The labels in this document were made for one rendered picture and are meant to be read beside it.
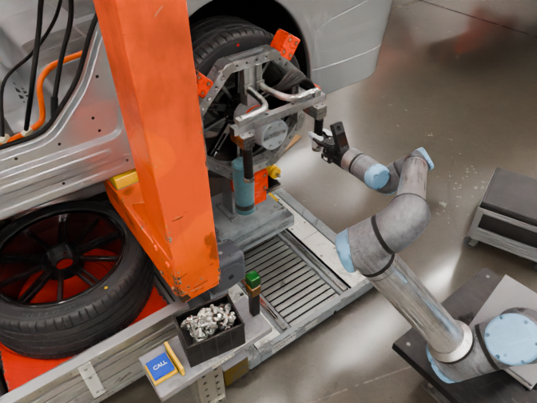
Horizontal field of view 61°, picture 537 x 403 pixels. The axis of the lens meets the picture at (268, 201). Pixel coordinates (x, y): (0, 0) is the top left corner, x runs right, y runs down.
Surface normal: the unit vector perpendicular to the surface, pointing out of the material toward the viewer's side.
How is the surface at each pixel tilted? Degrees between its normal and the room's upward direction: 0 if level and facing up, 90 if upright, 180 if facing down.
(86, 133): 90
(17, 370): 0
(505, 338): 44
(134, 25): 90
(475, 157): 0
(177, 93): 90
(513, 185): 0
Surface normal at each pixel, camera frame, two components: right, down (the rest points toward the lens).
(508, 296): -0.58, -0.18
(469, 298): -0.01, -0.75
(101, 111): 0.59, 0.53
